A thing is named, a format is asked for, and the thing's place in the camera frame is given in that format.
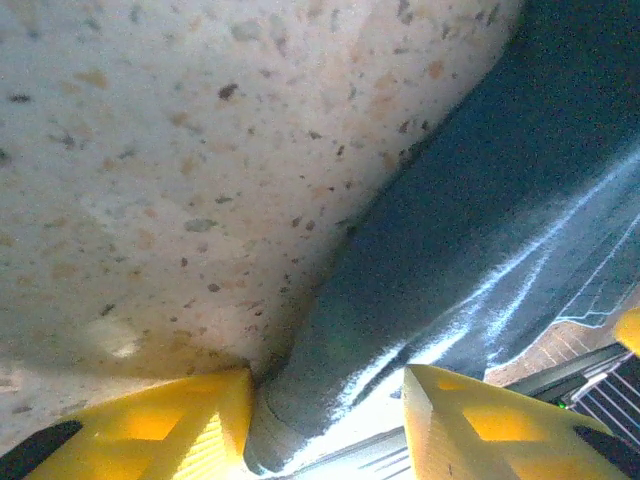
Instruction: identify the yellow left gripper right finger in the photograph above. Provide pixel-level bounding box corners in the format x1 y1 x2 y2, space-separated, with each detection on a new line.
402 363 640 480

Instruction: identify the blue t-shirt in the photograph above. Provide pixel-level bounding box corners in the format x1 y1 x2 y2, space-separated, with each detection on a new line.
243 0 640 476

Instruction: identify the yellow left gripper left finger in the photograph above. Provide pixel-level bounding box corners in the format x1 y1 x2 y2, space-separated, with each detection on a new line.
0 367 254 480

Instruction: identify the aluminium frame rail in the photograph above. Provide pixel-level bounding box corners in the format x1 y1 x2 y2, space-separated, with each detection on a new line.
299 427 411 480

